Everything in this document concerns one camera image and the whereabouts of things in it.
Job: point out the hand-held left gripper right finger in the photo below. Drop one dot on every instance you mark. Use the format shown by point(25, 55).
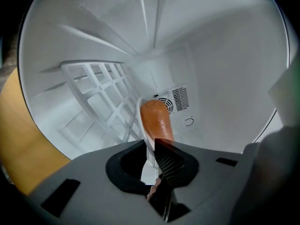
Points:
point(175, 165)

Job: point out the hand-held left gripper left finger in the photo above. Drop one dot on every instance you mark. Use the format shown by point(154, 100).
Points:
point(124, 170)

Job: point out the white plate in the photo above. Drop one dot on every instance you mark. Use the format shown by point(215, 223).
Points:
point(150, 158)

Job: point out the orange glossy food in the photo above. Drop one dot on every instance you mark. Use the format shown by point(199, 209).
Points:
point(157, 121)

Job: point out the white fridge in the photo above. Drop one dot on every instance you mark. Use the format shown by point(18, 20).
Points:
point(211, 55)

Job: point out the white grid fridge shelf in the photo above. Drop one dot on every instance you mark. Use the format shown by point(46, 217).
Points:
point(98, 88)

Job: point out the yellow wooden cabinet panel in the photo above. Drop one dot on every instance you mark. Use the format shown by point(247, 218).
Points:
point(21, 137)

